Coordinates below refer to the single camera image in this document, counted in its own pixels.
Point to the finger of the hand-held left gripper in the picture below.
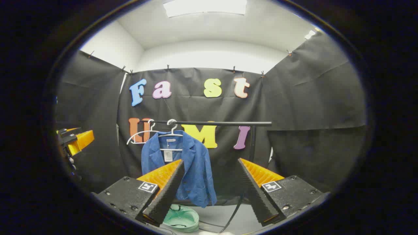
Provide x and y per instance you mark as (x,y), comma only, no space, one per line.
(83,138)

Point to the black clothes rack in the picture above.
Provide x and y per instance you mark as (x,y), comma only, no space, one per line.
(212,123)

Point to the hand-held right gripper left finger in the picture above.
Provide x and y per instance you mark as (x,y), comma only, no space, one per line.
(166,195)

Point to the empty white hanger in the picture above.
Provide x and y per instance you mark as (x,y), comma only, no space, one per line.
(135,134)

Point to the green mesh laundry hamper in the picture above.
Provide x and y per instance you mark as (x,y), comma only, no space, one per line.
(183,218)

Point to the white hanger with jacket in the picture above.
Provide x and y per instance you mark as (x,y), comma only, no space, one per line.
(172,129)

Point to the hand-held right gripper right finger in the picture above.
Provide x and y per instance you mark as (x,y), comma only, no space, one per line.
(258,195)

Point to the large ceiling light panel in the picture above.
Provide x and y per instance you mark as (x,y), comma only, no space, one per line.
(205,7)

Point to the black backdrop cloth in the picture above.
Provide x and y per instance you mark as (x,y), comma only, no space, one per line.
(294,107)

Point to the small ceiling light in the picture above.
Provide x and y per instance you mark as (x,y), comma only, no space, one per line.
(310,34)

